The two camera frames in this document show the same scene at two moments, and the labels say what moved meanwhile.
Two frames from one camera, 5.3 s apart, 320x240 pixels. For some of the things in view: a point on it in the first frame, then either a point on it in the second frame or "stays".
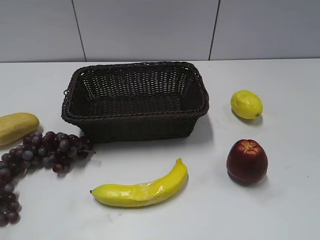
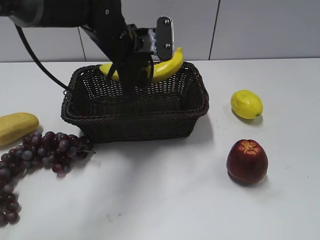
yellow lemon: (246, 104) stays
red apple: (247, 162) stays
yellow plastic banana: (147, 193) -> (159, 69)
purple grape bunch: (57, 150) stays
